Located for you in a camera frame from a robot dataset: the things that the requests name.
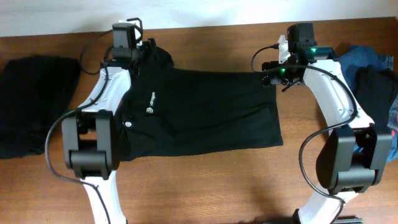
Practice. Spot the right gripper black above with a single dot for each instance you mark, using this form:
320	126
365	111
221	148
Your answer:
274	77

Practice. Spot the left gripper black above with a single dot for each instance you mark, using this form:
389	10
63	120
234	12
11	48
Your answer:
151	47

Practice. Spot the black t-shirt with logo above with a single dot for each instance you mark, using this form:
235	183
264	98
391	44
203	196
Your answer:
174	112

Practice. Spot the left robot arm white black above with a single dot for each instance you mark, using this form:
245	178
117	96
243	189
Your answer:
90	142

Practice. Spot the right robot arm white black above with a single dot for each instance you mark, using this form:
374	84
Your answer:
354	155

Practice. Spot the blue denim jeans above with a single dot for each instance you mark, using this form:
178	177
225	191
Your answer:
362	56

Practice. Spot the dark garment on jeans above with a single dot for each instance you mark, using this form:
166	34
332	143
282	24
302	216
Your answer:
375	91

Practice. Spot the folded black garment left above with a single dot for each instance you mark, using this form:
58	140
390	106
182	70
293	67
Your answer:
35	91

